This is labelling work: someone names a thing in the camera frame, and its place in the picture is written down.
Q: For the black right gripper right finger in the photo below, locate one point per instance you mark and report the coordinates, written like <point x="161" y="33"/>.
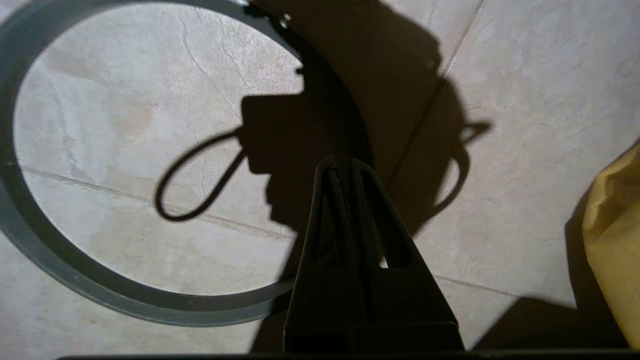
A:
<point x="410" y="310"/>

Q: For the yellow fabric tote bag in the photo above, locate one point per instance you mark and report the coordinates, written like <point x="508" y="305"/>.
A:
<point x="615" y="240"/>

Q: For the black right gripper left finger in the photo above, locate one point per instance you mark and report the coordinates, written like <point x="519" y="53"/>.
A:
<point x="320" y="310"/>

